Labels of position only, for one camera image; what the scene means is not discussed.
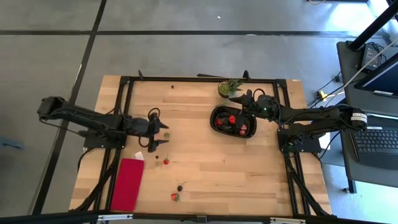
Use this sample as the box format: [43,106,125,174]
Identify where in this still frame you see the dark grey operator desk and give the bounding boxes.
[336,40,398,189]

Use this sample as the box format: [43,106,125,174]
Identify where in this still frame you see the grey floor object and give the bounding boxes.
[0,136,24,150]

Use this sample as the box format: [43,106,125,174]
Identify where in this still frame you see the white paper sheet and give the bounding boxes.
[320,132,332,151]

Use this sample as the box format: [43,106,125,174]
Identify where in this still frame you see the black aluminium table frame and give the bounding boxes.
[73,75,332,217]

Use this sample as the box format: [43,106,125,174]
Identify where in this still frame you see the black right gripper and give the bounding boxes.
[229,90,279,121]

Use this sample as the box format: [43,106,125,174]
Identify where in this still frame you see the potted succulent plant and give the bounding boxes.
[217,78,245,106]

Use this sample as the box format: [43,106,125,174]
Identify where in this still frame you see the black pole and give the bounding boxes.
[348,0,398,51]

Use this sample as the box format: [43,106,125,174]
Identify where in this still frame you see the black power adapter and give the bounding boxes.
[361,43,382,72]

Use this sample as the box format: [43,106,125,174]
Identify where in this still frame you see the red cloth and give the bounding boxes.
[110,157,145,212]

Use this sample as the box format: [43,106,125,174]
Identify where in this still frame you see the black rail with silver brackets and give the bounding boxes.
[0,211,398,224]

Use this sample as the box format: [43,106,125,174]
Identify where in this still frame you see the black computer keyboard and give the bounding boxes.
[348,126,398,170]

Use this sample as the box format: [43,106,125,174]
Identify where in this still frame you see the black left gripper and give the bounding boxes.
[130,113,170,152]

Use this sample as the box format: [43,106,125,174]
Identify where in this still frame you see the computer monitor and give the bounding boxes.
[354,52,398,99]

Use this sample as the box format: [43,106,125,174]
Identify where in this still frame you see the black plastic food container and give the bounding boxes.
[209,105,258,139]

